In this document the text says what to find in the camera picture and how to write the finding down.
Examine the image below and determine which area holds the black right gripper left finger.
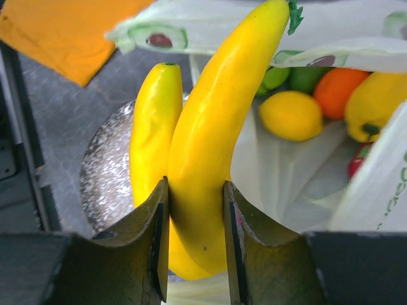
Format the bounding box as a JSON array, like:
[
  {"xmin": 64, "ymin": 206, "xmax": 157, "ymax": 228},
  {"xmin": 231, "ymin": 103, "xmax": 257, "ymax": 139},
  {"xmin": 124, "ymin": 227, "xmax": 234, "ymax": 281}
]
[{"xmin": 47, "ymin": 178, "xmax": 169, "ymax": 304}]

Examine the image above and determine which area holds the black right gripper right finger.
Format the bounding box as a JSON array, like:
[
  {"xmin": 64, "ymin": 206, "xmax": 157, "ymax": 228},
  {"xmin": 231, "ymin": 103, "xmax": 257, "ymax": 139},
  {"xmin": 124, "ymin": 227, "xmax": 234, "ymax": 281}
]
[{"xmin": 223, "ymin": 181, "xmax": 325, "ymax": 304}]

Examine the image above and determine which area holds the translucent green plastic bag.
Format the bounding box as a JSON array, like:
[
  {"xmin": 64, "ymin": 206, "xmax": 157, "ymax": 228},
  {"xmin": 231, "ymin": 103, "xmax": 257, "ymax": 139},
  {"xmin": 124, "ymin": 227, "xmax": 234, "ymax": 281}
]
[{"xmin": 105, "ymin": 1, "xmax": 406, "ymax": 304}]

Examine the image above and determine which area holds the yellow fake banana bunch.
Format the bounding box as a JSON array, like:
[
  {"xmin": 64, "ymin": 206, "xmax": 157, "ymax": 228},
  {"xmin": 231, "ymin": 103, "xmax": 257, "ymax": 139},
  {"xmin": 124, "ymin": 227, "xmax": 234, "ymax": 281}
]
[{"xmin": 130, "ymin": 1, "xmax": 302, "ymax": 281}]

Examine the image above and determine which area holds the red fake fruit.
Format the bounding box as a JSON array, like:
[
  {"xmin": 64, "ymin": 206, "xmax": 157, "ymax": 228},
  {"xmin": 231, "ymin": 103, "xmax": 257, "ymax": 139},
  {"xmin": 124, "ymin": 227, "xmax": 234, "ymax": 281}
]
[{"xmin": 347, "ymin": 142, "xmax": 373, "ymax": 179}]

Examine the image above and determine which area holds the yellow fake lemon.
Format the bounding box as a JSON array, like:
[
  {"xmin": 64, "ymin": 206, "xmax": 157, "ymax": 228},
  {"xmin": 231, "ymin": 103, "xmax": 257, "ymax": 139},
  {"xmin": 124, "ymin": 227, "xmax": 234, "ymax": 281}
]
[{"xmin": 259, "ymin": 91, "xmax": 324, "ymax": 142}]

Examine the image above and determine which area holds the orange fake orange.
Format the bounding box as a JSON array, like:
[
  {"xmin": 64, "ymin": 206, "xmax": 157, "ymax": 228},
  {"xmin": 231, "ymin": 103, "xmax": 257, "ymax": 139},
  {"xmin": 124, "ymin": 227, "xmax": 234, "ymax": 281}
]
[{"xmin": 313, "ymin": 67, "xmax": 371, "ymax": 120}]

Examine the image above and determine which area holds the green fake apple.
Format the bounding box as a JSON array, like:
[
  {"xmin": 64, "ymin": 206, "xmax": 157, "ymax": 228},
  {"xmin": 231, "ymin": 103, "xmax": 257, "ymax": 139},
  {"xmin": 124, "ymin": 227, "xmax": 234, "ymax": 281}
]
[{"xmin": 256, "ymin": 66, "xmax": 291, "ymax": 96}]

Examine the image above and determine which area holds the yellow fake bell pepper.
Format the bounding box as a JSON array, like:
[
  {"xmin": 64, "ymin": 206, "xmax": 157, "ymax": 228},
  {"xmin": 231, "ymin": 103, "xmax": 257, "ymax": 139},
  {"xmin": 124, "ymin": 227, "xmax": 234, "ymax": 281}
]
[{"xmin": 345, "ymin": 72, "xmax": 406, "ymax": 142}]

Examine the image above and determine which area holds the speckled glass plate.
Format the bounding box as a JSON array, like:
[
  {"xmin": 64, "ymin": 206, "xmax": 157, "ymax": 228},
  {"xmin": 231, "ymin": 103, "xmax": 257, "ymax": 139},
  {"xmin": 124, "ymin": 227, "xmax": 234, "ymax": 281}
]
[{"xmin": 79, "ymin": 101, "xmax": 135, "ymax": 234}]

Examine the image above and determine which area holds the orange cloth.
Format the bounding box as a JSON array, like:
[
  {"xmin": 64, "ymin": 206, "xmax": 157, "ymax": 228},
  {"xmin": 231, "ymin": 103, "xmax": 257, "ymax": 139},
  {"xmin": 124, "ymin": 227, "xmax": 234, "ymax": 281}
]
[{"xmin": 1, "ymin": 0, "xmax": 150, "ymax": 87}]

